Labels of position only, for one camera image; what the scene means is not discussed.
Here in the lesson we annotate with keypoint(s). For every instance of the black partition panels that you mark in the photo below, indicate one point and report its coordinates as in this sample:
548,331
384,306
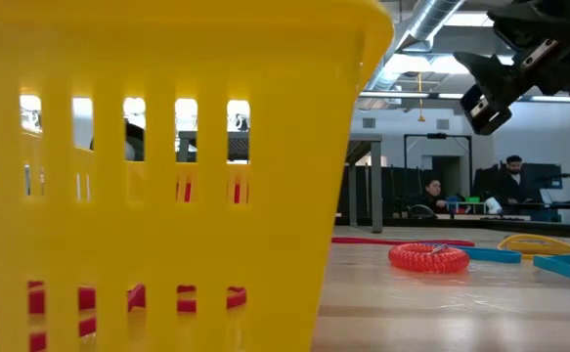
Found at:
397,190

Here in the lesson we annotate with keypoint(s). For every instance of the red plastic slotted basket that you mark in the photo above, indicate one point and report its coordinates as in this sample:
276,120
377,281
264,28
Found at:
187,191

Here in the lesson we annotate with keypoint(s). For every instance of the silver ventilation duct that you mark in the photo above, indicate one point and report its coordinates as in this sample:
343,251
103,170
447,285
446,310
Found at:
411,44

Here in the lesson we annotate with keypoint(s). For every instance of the black background gantry frame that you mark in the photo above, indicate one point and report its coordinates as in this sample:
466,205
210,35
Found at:
436,136

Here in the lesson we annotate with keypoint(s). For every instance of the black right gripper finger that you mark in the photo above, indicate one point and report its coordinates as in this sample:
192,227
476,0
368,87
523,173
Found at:
490,78
519,24

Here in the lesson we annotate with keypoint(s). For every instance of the yellow hanging pendant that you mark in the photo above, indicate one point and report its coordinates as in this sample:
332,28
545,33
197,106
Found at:
420,117

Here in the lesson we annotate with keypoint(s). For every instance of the yellow plastic slotted basket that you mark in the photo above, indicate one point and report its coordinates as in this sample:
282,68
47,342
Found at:
167,244

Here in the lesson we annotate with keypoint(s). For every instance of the yellow rubber band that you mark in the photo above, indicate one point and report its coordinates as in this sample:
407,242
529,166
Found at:
526,237

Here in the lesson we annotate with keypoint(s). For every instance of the black background workstation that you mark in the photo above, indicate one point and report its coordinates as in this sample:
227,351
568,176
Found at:
548,183

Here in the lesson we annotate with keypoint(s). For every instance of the person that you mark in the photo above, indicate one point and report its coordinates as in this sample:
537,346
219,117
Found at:
512,181
431,193

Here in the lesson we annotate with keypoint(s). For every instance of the black dome object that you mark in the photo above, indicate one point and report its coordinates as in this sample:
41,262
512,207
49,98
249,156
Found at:
420,212

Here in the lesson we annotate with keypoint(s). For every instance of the grey wall vent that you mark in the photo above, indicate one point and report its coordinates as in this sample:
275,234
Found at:
369,122
443,124

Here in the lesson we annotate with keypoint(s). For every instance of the long ceiling light strip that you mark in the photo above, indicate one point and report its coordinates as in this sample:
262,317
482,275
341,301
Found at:
448,96
534,98
394,95

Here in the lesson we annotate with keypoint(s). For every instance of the rack with coloured bins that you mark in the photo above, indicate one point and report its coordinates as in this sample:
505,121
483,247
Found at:
472,199

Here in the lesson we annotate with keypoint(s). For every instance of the red strip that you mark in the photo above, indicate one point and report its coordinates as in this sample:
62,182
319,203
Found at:
363,240

